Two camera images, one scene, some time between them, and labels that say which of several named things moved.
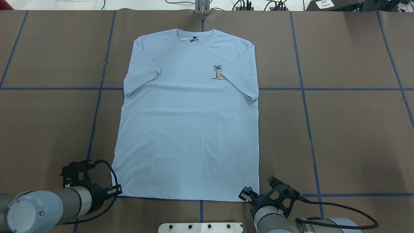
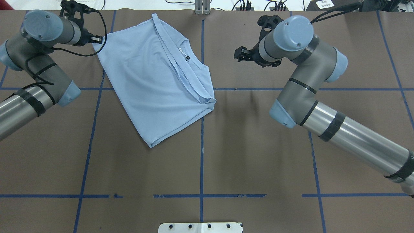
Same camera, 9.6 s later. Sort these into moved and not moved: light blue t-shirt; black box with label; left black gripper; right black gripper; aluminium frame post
Moved: right black gripper; left black gripper; light blue t-shirt
Not moved: black box with label; aluminium frame post
